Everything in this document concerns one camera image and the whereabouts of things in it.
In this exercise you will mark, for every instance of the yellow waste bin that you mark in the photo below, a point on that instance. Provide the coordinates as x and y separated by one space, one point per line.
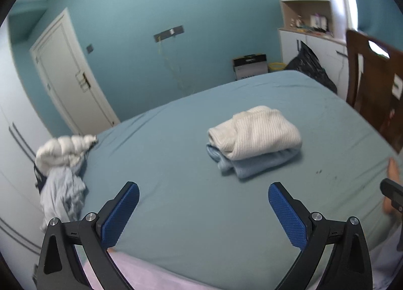
276 66

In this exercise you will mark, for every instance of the light blue bed sheet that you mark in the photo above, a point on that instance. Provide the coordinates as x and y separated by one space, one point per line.
207 218

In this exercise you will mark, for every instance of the black and white cardboard box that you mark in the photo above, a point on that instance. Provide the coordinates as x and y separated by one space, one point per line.
250 65

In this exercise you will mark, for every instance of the white and blue knit sweater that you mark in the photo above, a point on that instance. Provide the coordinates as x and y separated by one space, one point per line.
253 141

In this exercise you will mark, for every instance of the white puffer jacket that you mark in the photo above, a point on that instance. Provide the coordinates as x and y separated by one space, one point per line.
63 151

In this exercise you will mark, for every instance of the white cabinet unit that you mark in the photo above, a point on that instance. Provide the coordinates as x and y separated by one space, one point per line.
322 26

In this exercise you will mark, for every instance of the grey crumpled cloth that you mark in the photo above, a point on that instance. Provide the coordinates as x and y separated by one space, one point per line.
63 194

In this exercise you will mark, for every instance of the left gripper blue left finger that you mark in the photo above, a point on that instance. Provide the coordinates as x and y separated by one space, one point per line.
59 265

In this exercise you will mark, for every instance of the dark wooden chair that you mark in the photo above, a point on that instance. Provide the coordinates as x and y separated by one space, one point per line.
375 85

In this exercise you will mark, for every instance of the black plastic bag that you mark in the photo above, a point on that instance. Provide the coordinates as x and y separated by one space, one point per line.
308 64

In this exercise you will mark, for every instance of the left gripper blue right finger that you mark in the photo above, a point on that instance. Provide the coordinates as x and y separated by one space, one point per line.
348 266

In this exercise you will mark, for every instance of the wall power strip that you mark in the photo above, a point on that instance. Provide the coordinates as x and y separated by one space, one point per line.
174 31

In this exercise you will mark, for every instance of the white room door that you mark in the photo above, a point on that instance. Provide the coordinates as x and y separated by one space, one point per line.
68 79

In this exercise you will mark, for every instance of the white wardrobe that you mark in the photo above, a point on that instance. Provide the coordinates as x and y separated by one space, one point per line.
21 134

